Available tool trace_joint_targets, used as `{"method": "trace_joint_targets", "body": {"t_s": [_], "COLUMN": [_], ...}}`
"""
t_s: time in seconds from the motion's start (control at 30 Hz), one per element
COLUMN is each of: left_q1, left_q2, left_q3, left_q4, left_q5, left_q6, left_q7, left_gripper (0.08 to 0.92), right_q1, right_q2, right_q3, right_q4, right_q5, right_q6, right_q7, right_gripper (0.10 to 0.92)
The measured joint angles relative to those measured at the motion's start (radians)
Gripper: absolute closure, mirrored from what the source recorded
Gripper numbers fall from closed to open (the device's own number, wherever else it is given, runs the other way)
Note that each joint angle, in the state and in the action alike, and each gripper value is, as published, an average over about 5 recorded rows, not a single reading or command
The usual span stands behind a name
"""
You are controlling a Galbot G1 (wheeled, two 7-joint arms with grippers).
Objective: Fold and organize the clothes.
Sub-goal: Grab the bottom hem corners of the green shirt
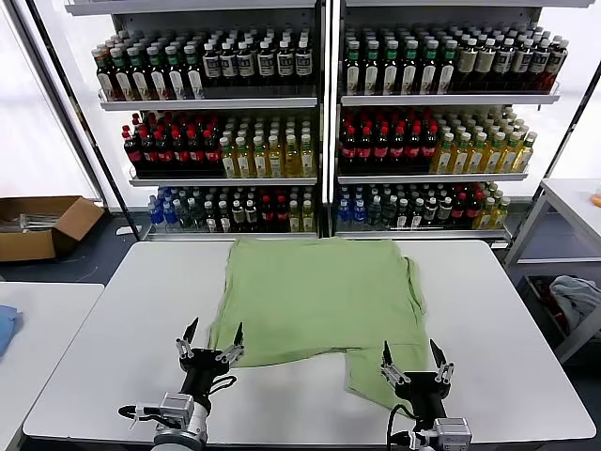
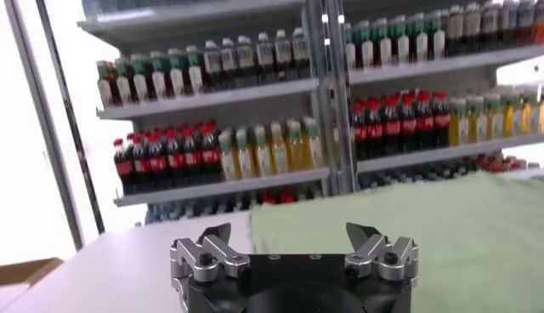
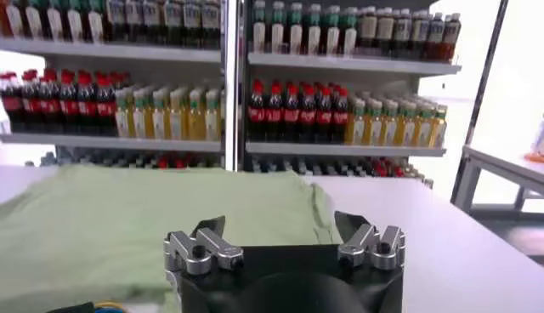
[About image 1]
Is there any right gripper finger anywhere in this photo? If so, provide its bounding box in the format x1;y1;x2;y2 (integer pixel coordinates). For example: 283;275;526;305
429;339;456;384
379;340;407;388

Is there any grey metal frame bar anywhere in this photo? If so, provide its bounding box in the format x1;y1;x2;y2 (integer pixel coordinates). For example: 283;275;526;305
556;300;601;365

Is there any black left camera cable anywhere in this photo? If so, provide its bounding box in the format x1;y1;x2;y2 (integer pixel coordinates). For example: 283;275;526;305
116;403;162;423

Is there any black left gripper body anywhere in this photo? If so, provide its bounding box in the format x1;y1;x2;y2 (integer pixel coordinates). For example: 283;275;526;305
180;348;232;406

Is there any black storage bin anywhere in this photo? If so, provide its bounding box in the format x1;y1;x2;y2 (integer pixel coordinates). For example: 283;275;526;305
522;274;572;350

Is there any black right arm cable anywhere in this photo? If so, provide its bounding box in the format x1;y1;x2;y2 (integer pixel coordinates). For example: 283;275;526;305
386;403;419;451

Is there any black slanted pole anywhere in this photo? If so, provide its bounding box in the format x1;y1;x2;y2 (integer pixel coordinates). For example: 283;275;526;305
509;60;601;243
25;0;143;239

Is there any grey frame side table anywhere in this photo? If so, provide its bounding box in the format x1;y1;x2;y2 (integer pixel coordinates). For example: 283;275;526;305
502;177;601;270

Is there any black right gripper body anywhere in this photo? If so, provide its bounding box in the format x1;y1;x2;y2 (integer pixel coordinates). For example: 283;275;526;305
395;370;451;422

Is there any green cap tea bottle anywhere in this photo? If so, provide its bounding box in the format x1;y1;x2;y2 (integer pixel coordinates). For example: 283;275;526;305
184;42;206;100
382;39;402;94
420;39;440;94
362;39;382;94
439;39;459;93
345;39;363;94
166;43;188;101
401;39;421;94
147;44;170;101
112;46;135;101
131;45;152;101
95;45;117;101

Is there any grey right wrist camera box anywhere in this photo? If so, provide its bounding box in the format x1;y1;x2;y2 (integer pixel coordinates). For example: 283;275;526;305
431;416;472;451

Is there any grey metal parts bundle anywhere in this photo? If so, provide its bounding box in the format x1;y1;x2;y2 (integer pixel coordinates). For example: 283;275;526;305
0;213;57;233

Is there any red cap cola bottle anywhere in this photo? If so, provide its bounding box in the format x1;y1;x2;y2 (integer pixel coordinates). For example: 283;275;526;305
274;195;289;233
188;129;207;175
155;131;174;175
373;123;391;173
203;129;222;175
421;123;440;173
340;123;359;173
260;195;275;233
122;131;143;174
171;130;191;175
139;131;159;175
466;192;483;226
405;123;424;173
389;123;408;173
451;193;468;226
356;123;375;173

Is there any blue folded cloth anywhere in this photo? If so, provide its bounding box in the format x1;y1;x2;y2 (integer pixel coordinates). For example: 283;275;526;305
0;304;23;359

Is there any grey metal shelving unit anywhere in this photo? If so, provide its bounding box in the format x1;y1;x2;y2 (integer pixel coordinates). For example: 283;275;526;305
63;0;332;242
328;0;593;248

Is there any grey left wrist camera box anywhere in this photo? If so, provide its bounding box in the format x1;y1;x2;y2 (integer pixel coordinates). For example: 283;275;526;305
158;393;195;427

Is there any red cloth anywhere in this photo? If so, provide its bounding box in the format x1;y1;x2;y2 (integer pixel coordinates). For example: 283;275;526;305
539;280;564;325

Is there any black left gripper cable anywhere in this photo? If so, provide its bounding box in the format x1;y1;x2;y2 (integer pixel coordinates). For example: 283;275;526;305
206;373;237;394

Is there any grey blue crumpled cloth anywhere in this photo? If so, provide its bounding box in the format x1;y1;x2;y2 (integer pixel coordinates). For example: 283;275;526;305
548;274;601;338

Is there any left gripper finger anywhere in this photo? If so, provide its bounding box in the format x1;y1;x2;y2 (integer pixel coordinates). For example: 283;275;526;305
217;321;246;366
176;317;199;362

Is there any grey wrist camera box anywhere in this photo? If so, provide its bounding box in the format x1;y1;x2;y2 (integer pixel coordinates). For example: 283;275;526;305
158;393;195;427
431;416;472;451

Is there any brown cardboard box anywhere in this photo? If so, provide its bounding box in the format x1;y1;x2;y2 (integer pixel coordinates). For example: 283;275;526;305
0;195;105;263

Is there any green polo shirt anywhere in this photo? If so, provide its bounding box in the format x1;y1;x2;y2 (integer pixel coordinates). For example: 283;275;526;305
205;237;429;411

